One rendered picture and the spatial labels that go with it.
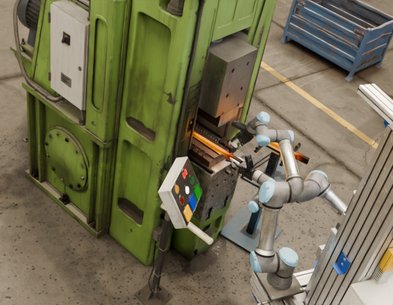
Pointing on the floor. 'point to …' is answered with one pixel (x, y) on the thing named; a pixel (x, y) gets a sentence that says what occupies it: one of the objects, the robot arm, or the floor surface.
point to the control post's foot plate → (145, 293)
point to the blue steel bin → (341, 31)
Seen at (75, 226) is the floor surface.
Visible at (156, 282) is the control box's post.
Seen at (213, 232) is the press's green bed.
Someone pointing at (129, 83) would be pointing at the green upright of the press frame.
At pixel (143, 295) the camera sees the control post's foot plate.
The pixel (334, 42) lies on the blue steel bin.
